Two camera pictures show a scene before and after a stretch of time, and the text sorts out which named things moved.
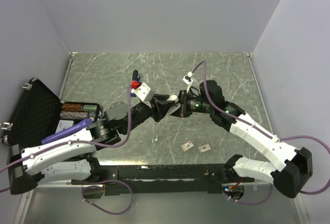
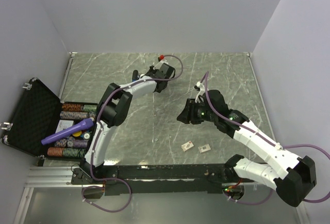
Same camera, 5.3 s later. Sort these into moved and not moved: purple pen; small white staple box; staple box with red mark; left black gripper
Moved: left black gripper
Not moved: staple box with red mark; small white staple box; purple pen
